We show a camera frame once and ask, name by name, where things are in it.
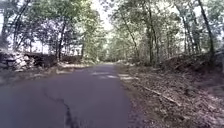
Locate low stone wall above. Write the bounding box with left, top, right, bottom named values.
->
left=0, top=50, right=83, bottom=71

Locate leaf-strewn verge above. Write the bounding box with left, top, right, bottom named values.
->
left=114, top=61, right=224, bottom=128
left=0, top=61, right=96, bottom=86

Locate row of trees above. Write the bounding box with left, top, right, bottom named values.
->
left=104, top=0, right=224, bottom=68
left=0, top=0, right=109, bottom=64

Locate grey asphalt road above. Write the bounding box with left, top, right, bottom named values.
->
left=0, top=62, right=134, bottom=128

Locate fallen branch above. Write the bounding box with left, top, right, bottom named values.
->
left=138, top=84, right=183, bottom=108

